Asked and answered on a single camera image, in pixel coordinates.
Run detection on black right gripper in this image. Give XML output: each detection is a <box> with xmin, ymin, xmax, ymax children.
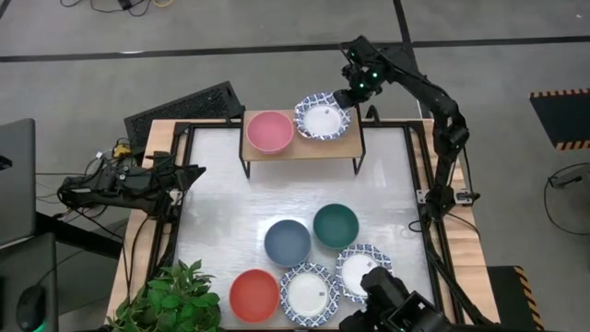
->
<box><xmin>332</xmin><ymin>62</ymin><xmax>384</xmax><ymax>110</ymax></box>

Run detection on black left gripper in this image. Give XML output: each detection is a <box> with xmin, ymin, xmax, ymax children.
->
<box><xmin>155</xmin><ymin>161</ymin><xmax>207</xmax><ymax>197</ymax></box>

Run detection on blue patterned white bowl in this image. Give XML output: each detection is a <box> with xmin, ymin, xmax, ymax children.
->
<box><xmin>335</xmin><ymin>243</ymin><xmax>394</xmax><ymax>304</ymax></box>
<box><xmin>293</xmin><ymin>91</ymin><xmax>352</xmax><ymax>142</ymax></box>
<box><xmin>279</xmin><ymin>262</ymin><xmax>341</xmax><ymax>328</ymax></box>

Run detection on pink bowl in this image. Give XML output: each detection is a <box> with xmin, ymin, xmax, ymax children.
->
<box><xmin>245</xmin><ymin>110</ymin><xmax>295</xmax><ymax>155</ymax></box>

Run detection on blue-grey bowl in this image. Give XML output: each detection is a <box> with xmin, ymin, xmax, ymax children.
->
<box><xmin>264</xmin><ymin>219</ymin><xmax>313</xmax><ymax>268</ymax></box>

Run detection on dark green bowl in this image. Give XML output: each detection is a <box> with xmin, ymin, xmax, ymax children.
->
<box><xmin>313</xmin><ymin>203</ymin><xmax>360</xmax><ymax>251</ymax></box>

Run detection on wooden shelf with black legs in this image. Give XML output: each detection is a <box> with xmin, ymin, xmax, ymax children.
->
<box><xmin>238</xmin><ymin>108</ymin><xmax>368</xmax><ymax>180</ymax></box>

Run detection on black perforated panel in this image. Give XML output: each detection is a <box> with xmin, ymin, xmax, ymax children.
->
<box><xmin>123</xmin><ymin>80</ymin><xmax>246</xmax><ymax>149</ymax></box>

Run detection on green leafy plant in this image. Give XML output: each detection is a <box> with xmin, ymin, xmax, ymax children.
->
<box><xmin>105</xmin><ymin>258</ymin><xmax>223</xmax><ymax>332</ymax></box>

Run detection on orange-red bowl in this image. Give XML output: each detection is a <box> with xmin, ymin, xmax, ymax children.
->
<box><xmin>229</xmin><ymin>268</ymin><xmax>281</xmax><ymax>324</ymax></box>

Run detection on black computer mouse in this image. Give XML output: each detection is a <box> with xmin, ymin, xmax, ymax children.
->
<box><xmin>16</xmin><ymin>284</ymin><xmax>48</xmax><ymax>332</ymax></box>

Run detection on black mat with hazard stripes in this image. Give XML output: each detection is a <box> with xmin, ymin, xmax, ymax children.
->
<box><xmin>487</xmin><ymin>266</ymin><xmax>546</xmax><ymax>332</ymax></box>
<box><xmin>528</xmin><ymin>88</ymin><xmax>590</xmax><ymax>151</ymax></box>

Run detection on grey floor device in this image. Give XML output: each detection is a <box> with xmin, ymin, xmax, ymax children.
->
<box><xmin>548</xmin><ymin>171</ymin><xmax>590</xmax><ymax>189</ymax></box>

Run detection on white mounting bracket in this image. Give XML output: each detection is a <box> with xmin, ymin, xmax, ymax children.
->
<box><xmin>416</xmin><ymin>187</ymin><xmax>481</xmax><ymax>207</ymax></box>

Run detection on black metal table frame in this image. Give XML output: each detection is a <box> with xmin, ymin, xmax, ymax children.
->
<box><xmin>146</xmin><ymin>119</ymin><xmax>465</xmax><ymax>331</ymax></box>

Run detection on black cables on floor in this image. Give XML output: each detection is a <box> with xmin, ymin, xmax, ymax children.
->
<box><xmin>59</xmin><ymin>0</ymin><xmax>174</xmax><ymax>18</ymax></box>

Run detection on black floor cable loop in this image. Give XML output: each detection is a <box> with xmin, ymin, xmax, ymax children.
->
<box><xmin>543</xmin><ymin>161</ymin><xmax>590</xmax><ymax>237</ymax></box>

